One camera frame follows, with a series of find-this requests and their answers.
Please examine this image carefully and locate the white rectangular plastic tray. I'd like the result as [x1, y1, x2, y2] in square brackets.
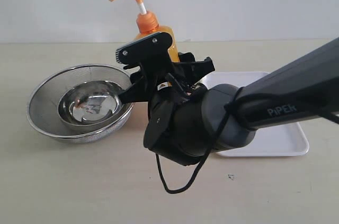
[201, 71, 309, 157]

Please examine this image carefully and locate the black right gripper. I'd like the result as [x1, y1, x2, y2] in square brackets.
[118, 52, 215, 166]

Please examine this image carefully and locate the orange pump soap bottle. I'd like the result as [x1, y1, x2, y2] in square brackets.
[109, 0, 180, 62]

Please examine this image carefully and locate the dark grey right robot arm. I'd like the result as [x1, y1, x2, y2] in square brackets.
[115, 32, 338, 166]

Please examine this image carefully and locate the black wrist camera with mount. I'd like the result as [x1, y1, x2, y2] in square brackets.
[115, 32, 174, 75]

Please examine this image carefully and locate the small stainless steel bowl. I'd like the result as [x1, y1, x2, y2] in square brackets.
[57, 80, 123, 129]

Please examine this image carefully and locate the steel mesh colander bowl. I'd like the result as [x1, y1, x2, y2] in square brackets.
[26, 64, 133, 144]

